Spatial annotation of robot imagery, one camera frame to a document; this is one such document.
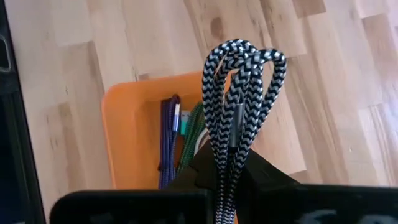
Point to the translucent orange plastic bin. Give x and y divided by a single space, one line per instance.
133 140

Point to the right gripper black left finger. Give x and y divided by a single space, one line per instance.
140 207

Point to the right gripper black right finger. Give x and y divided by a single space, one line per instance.
311 205

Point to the black metal frame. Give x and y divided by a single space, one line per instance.
15 140

